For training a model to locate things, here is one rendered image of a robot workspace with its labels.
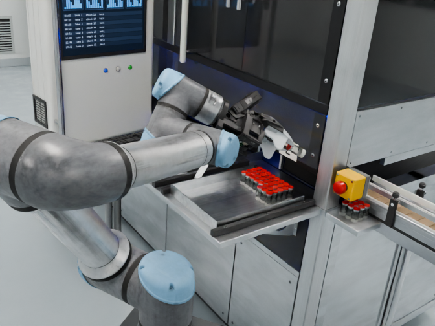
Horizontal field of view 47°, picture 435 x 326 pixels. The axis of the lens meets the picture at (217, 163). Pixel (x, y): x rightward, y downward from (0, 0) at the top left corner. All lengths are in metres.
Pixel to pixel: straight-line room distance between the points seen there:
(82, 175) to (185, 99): 0.44
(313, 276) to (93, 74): 1.17
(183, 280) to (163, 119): 0.34
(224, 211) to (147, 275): 0.56
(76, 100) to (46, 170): 1.40
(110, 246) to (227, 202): 0.63
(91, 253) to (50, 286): 1.68
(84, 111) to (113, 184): 1.41
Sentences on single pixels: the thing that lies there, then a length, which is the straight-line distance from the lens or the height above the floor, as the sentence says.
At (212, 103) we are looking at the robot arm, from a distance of 1.13.
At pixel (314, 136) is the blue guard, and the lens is 1.59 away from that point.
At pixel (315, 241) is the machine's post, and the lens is 1.69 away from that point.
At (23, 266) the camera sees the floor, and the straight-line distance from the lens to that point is 2.86.
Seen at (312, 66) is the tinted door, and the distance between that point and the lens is 1.58.
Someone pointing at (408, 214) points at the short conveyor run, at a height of 0.93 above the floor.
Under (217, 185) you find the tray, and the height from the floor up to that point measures 0.88.
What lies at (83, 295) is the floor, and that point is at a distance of 2.61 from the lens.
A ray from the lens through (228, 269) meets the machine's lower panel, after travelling 2.16.
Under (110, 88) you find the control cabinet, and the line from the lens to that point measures 2.18.
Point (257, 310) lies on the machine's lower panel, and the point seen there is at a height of 0.30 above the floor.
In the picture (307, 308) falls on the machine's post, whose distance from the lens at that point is 1.84.
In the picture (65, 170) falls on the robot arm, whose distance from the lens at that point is 0.73.
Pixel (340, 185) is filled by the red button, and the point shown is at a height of 1.01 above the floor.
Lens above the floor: 1.64
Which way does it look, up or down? 24 degrees down
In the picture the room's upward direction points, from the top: 5 degrees clockwise
